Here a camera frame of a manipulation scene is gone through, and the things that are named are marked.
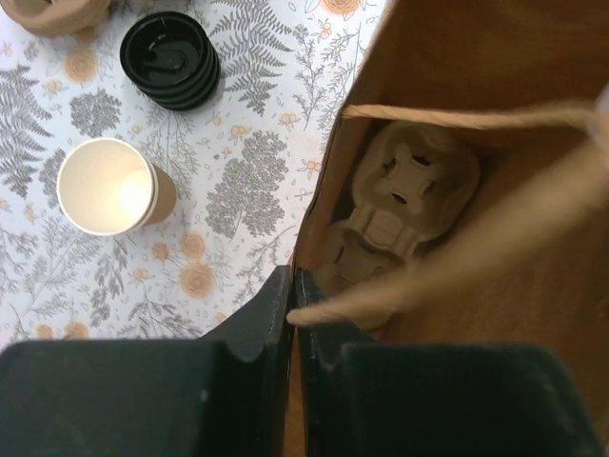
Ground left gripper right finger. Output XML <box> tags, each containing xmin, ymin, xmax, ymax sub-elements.
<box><xmin>298</xmin><ymin>267</ymin><xmax>604</xmax><ymax>456</ymax></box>

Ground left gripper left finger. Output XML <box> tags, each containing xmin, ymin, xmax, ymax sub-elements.
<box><xmin>1</xmin><ymin>266</ymin><xmax>291</xmax><ymax>457</ymax></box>

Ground brown cardboard cup carrier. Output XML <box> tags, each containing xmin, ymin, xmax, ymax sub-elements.
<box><xmin>1</xmin><ymin>0</ymin><xmax>111</xmax><ymax>38</ymax></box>
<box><xmin>312</xmin><ymin>122</ymin><xmax>481</xmax><ymax>297</ymax></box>

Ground brown paper coffee cup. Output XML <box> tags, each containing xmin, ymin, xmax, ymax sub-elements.
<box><xmin>56</xmin><ymin>138</ymin><xmax>178</xmax><ymax>237</ymax></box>

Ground stack of black lids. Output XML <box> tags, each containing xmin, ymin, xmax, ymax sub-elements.
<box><xmin>119</xmin><ymin>11</ymin><xmax>221</xmax><ymax>111</ymax></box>

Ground brown paper bag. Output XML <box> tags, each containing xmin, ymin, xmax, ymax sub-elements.
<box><xmin>287</xmin><ymin>1</ymin><xmax>608</xmax><ymax>456</ymax></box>

